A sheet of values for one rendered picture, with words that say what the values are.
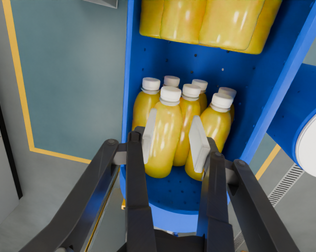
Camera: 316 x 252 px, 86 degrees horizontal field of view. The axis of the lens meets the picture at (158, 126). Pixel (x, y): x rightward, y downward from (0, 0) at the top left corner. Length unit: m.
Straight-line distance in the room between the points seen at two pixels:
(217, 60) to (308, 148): 0.34
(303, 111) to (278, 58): 0.22
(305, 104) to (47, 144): 2.13
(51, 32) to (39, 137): 1.08
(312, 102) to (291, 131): 0.09
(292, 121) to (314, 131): 0.05
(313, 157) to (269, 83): 0.30
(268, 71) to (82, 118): 1.63
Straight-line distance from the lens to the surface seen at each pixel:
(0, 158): 2.43
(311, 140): 0.59
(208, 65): 0.48
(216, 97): 0.35
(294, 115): 0.59
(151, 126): 0.17
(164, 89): 0.32
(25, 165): 2.61
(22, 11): 1.83
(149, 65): 0.43
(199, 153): 0.16
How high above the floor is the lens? 1.43
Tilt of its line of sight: 62 degrees down
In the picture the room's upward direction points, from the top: 170 degrees counter-clockwise
